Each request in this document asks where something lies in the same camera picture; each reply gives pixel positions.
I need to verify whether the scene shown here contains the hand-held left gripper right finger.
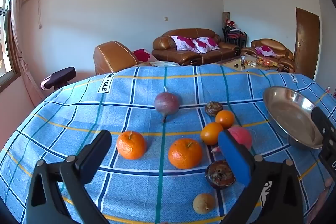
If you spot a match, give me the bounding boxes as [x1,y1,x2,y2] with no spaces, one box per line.
[217,130,305,224]

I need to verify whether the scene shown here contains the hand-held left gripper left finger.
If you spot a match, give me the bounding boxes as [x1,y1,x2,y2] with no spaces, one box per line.
[25,130,113,224]

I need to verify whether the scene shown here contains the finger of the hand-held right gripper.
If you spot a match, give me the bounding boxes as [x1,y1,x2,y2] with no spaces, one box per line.
[311,106,336,180]

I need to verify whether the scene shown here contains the dark brown mangosteen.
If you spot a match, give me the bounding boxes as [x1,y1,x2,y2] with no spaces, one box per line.
[204,101,223,117]
[205,160,236,189]

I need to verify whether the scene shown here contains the red pomegranate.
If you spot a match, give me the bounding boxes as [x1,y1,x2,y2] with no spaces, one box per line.
[211,126,253,153]

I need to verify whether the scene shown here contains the orange mandarin with stalk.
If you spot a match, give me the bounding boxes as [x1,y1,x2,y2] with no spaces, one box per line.
[168,138,203,169]
[117,131,147,160]

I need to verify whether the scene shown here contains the smooth orange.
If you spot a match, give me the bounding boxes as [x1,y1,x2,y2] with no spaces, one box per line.
[200,122,223,146]
[215,110,235,129]

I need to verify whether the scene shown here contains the stainless steel bowl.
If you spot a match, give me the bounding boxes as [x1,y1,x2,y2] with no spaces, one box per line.
[263,87,323,149]

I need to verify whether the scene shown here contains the small tan round fruit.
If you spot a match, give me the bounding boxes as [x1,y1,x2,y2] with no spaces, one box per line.
[193,193,216,213]

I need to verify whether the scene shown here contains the purple passion fruit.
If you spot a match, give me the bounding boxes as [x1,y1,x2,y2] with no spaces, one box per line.
[154,86,180,123]

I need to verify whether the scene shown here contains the blue checked blanket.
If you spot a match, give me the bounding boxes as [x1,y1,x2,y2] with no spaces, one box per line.
[0,65,336,224]

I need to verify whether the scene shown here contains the brown wooden door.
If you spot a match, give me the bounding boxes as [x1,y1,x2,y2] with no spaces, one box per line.
[294,7,321,80]

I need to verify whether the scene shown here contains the pile of snack packets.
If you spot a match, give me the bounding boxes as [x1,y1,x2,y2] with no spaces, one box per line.
[256,57,279,67]

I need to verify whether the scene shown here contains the dark purple stool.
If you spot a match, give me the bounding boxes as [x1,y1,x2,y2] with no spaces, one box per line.
[41,67,76,90]

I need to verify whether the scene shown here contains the pink floral cushion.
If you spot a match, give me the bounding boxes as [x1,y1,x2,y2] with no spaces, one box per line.
[255,46,277,56]
[192,37,220,53]
[133,49,158,63]
[171,35,200,51]

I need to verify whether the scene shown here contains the brown leather sofa end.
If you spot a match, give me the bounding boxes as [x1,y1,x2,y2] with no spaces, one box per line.
[93,41,139,75]

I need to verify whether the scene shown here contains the brown leather armchair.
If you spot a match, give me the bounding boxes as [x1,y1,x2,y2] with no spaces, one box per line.
[241,39,295,73]

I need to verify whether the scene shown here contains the wooden coffee table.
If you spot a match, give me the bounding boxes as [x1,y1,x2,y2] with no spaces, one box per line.
[214,55,282,72]

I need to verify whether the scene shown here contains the white cloth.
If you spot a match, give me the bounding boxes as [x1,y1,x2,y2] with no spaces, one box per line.
[150,61,179,67]

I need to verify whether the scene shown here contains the brown leather sofa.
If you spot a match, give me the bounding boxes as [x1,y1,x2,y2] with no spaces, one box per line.
[152,28,240,66]

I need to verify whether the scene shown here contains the stack of dark chairs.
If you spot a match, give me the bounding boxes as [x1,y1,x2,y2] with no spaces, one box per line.
[223,26,248,48]

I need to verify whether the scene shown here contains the pink curtain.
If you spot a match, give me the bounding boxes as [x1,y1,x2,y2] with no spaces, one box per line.
[9,0,45,101]

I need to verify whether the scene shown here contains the tall patterned vase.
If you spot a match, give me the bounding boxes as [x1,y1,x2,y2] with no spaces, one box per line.
[222,12,231,30]

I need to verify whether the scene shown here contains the white air conditioner pipe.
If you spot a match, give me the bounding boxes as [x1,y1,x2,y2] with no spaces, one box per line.
[37,0,44,30]

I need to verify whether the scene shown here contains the window with frame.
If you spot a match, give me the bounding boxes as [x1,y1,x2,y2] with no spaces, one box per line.
[0,0,21,85]

